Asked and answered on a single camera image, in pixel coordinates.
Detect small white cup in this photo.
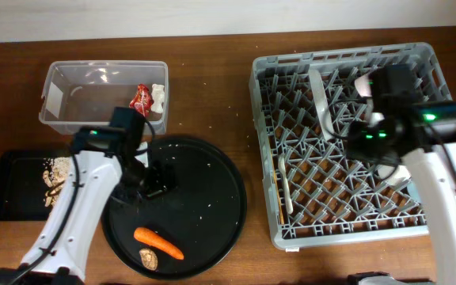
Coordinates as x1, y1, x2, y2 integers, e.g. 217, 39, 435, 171
376, 165, 411, 186

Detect white shallow bowl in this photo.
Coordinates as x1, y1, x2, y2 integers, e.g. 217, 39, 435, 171
354, 74, 372, 97

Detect red snack wrapper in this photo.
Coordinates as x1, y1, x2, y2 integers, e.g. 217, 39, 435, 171
129, 84, 154, 117

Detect white tissue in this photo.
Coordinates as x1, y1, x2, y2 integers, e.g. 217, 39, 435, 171
150, 84, 165, 114

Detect grey plate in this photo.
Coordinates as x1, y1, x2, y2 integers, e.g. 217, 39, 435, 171
308, 68, 334, 141

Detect rice and peanut shells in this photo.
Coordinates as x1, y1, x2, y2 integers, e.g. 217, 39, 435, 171
42, 157, 70, 207

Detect wooden chopstick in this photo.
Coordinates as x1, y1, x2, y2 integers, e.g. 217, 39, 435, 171
269, 152, 286, 226

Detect white plastic fork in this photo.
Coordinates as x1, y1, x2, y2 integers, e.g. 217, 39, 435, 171
278, 154, 294, 215

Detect blue plastic cup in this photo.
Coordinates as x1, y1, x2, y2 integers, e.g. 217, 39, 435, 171
407, 180, 422, 204

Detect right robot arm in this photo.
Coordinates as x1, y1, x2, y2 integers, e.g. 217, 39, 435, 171
347, 64, 456, 284

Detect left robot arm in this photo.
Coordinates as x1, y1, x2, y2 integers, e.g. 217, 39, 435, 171
0, 107, 170, 284

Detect grey dishwasher rack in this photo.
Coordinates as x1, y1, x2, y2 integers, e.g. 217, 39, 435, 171
249, 43, 451, 251

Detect round black tray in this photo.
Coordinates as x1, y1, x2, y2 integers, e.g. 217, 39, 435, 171
101, 136, 247, 280

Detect orange carrot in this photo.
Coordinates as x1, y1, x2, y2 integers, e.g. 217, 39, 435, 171
134, 227, 184, 260

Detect brown mushroom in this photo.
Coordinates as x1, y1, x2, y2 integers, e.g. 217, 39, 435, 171
139, 249, 158, 271

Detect clear plastic bin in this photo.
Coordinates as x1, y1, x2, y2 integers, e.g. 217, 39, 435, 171
39, 60, 170, 135

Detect black rectangular tray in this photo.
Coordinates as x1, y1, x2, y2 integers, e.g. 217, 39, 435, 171
0, 149, 68, 221

